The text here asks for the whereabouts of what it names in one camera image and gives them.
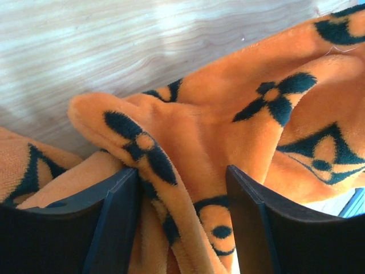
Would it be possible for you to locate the orange flower-pattern pillowcase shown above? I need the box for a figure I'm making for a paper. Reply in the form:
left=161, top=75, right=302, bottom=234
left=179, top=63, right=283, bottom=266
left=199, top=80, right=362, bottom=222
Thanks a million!
left=1, top=5, right=364, bottom=273

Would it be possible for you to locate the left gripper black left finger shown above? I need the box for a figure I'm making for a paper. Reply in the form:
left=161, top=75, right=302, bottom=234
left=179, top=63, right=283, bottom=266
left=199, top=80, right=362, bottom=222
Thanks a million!
left=1, top=168, right=140, bottom=273

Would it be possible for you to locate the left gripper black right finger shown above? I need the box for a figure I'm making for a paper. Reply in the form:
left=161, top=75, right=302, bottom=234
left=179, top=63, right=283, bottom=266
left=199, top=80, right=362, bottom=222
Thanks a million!
left=226, top=166, right=364, bottom=273

